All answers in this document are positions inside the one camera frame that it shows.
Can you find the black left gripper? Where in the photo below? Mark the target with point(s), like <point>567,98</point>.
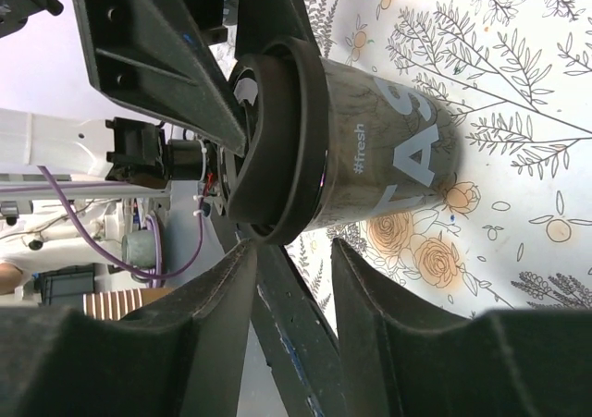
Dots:
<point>153,57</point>

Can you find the black table edge rail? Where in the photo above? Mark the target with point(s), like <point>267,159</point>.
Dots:
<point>300,348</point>

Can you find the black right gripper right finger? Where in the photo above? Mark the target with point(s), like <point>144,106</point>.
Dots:
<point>404,356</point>

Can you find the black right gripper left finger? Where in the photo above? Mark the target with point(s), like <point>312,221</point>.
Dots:
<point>181,355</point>

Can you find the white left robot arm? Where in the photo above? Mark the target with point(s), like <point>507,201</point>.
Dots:
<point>80,145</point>

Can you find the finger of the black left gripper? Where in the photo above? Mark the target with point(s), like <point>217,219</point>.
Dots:
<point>265,26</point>

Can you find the black plastic cup lid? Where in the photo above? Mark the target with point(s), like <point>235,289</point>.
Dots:
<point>283,94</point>

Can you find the black printed coffee cup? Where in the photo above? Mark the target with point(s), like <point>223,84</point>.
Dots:
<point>391,148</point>

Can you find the floral patterned table mat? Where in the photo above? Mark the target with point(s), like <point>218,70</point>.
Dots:
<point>513,229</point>

